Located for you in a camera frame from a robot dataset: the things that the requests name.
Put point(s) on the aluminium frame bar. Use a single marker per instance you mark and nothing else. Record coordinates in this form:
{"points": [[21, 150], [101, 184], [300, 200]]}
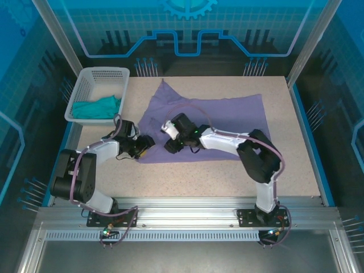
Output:
{"points": [[31, 256], [342, 250]]}

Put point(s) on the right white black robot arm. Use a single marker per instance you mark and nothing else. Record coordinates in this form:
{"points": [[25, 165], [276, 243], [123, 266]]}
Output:
{"points": [[224, 139]]}

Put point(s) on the teal cloth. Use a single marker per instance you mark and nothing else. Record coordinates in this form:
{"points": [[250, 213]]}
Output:
{"points": [[94, 109]]}

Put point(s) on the aluminium mounting rail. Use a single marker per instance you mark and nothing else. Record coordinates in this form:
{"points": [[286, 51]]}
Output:
{"points": [[185, 211]]}

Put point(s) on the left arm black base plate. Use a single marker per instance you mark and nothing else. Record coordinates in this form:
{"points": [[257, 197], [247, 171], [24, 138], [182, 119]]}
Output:
{"points": [[96, 220]]}

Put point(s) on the white plastic mesh basket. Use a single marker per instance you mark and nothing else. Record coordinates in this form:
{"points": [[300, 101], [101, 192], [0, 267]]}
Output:
{"points": [[85, 82]]}

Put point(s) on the aluminium frame post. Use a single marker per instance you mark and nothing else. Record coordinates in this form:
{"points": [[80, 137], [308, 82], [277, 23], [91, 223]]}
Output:
{"points": [[57, 34], [312, 42]]}

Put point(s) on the purple t-shirt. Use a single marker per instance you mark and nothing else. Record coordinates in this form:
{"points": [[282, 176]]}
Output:
{"points": [[227, 113]]}

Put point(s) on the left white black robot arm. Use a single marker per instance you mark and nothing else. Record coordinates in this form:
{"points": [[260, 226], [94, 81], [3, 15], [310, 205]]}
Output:
{"points": [[99, 148]]}

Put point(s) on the small LED circuit board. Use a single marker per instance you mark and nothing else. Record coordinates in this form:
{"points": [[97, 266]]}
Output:
{"points": [[106, 232], [273, 232]]}

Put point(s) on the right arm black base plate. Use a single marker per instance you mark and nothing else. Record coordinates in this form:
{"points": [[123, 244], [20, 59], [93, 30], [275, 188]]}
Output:
{"points": [[246, 219]]}

